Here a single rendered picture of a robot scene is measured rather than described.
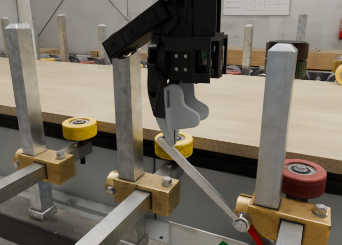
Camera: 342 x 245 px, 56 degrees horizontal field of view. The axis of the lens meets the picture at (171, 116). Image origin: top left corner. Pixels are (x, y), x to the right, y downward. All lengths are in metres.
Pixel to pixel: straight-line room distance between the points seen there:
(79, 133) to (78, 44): 8.89
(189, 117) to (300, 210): 0.23
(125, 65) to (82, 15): 8.94
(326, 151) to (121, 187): 0.39
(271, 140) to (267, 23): 7.15
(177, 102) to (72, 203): 0.67
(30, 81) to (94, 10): 8.55
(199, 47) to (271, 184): 0.24
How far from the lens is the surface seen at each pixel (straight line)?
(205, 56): 0.39
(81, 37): 9.55
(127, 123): 0.56
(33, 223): 0.82
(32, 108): 0.72
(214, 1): 0.38
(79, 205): 1.01
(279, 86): 0.45
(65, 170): 0.72
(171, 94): 0.41
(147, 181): 0.60
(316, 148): 0.69
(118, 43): 0.44
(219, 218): 0.83
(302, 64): 0.49
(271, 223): 0.53
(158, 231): 0.87
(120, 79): 0.54
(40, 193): 0.79
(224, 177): 0.77
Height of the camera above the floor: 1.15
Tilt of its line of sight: 17 degrees down
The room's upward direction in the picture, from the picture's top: straight up
